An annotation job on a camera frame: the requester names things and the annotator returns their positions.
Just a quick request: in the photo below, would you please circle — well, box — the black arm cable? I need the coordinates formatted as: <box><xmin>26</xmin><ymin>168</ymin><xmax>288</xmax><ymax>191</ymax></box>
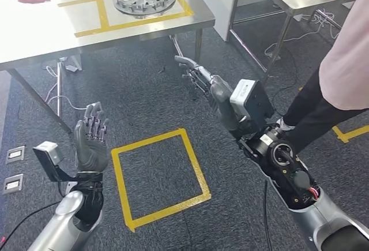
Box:
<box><xmin>0</xmin><ymin>201</ymin><xmax>60</xmax><ymax>251</ymax></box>
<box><xmin>263</xmin><ymin>180</ymin><xmax>273</xmax><ymax>251</ymax></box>

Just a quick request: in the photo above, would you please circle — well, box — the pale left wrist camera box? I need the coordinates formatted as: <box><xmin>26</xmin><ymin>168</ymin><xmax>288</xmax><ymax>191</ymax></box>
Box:
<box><xmin>32</xmin><ymin>141</ymin><xmax>78</xmax><ymax>183</ymax></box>

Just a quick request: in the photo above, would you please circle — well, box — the person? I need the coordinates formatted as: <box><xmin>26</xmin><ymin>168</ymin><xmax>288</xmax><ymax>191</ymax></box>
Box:
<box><xmin>276</xmin><ymin>0</ymin><xmax>369</xmax><ymax>155</ymax></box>

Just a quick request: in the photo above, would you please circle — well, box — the white floor cable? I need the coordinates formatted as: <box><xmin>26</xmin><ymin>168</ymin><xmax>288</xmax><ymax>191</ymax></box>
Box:
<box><xmin>265</xmin><ymin>8</ymin><xmax>342</xmax><ymax>58</ymax></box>
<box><xmin>45</xmin><ymin>65</ymin><xmax>87</xmax><ymax>111</ymax></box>

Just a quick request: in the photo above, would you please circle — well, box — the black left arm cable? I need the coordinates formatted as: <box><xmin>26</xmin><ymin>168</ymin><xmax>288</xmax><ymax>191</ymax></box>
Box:
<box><xmin>0</xmin><ymin>201</ymin><xmax>60</xmax><ymax>251</ymax></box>

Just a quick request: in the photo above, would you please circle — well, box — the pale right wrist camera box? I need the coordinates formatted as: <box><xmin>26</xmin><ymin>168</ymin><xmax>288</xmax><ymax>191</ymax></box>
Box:
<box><xmin>229</xmin><ymin>79</ymin><xmax>275</xmax><ymax>128</ymax></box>

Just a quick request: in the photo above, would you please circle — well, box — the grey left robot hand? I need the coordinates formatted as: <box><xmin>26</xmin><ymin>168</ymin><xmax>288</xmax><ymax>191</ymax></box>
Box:
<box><xmin>74</xmin><ymin>102</ymin><xmax>110</xmax><ymax>174</ymax></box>

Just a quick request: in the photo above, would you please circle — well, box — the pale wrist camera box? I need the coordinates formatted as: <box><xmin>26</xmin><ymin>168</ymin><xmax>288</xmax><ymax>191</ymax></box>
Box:
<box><xmin>229</xmin><ymin>79</ymin><xmax>275</xmax><ymax>128</ymax></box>
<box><xmin>32</xmin><ymin>141</ymin><xmax>78</xmax><ymax>183</ymax></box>

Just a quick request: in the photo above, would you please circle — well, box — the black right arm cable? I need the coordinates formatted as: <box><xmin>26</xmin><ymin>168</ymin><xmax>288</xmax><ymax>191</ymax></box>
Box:
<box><xmin>263</xmin><ymin>180</ymin><xmax>273</xmax><ymax>251</ymax></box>

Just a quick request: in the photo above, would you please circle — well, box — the yellow tape rectangle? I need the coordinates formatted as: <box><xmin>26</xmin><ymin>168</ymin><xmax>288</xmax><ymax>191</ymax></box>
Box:
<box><xmin>57</xmin><ymin>0</ymin><xmax>97</xmax><ymax>8</ymax></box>
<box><xmin>74</xmin><ymin>0</ymin><xmax>195</xmax><ymax>38</ymax></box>

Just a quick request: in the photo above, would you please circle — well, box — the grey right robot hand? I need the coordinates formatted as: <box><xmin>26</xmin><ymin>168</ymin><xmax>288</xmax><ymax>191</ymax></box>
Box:
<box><xmin>174</xmin><ymin>55</ymin><xmax>241</xmax><ymax>132</ymax></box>

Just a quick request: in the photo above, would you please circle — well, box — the white power adapter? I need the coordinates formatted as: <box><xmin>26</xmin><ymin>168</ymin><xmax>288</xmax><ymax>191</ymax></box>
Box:
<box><xmin>59</xmin><ymin>55</ymin><xmax>83</xmax><ymax>73</ymax></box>

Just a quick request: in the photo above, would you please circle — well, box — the white partition panel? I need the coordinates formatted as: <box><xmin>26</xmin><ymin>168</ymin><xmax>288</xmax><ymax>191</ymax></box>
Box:
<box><xmin>203</xmin><ymin>0</ymin><xmax>242</xmax><ymax>43</ymax></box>

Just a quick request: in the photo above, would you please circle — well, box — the metal floor socket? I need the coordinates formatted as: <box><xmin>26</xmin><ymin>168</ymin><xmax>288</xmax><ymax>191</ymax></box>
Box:
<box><xmin>2</xmin><ymin>174</ymin><xmax>24</xmax><ymax>196</ymax></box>
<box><xmin>5</xmin><ymin>146</ymin><xmax>25</xmax><ymax>165</ymax></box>

